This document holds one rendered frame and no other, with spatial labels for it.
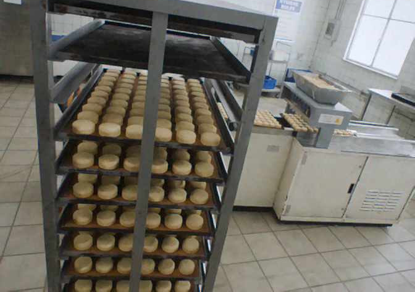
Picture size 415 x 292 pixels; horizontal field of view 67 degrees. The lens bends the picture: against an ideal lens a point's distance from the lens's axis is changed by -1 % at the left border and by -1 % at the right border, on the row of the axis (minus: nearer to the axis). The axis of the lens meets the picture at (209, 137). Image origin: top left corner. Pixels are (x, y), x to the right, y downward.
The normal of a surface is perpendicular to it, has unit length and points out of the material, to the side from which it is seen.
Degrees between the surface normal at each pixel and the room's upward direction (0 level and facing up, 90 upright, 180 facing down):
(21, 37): 90
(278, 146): 90
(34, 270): 0
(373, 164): 90
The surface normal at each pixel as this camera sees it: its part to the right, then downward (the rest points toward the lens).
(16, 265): 0.17, -0.90
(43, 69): 0.13, 0.44
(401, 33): -0.94, -0.02
